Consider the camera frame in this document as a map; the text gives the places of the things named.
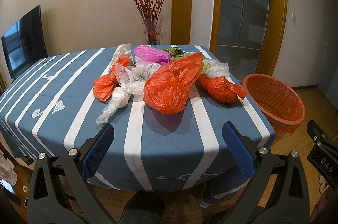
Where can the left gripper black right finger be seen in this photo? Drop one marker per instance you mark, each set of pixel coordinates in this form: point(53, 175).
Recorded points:
point(277, 191)

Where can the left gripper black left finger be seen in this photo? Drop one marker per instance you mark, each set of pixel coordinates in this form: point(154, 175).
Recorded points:
point(48, 202)

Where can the small red plastic bag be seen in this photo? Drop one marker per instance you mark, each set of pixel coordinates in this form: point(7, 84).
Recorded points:
point(104, 85)

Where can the knotted red plastic bag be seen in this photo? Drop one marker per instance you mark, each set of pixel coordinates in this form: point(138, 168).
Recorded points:
point(221, 89)

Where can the clear knotted plastic bag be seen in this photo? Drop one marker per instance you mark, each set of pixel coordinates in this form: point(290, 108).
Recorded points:
point(130, 84)

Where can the large red plastic bag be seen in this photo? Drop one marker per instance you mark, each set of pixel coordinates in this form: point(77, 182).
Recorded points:
point(167, 90)

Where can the pink plastic bag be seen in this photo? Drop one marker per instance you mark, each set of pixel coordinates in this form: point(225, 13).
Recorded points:
point(148, 53)

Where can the clear bubble wrap bundle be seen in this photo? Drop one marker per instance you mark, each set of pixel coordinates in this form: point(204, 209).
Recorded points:
point(216, 68)

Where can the orange plastic trash basket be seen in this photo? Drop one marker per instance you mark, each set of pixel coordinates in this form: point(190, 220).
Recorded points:
point(281, 105)

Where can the blue white striped tablecloth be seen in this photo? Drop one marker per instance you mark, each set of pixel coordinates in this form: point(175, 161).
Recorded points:
point(51, 108)

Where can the wooden framed glass door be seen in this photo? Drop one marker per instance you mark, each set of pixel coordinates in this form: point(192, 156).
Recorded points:
point(247, 34)

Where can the black flat television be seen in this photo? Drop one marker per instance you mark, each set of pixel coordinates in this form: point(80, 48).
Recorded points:
point(23, 44)

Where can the green leafy vegetable scrap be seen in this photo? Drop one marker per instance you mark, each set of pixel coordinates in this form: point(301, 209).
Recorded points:
point(176, 53)

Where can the glass floor vase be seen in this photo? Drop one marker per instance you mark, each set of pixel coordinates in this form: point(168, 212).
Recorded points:
point(153, 30)

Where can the wooden wall pillar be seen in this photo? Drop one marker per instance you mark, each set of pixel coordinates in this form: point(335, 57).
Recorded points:
point(181, 21)

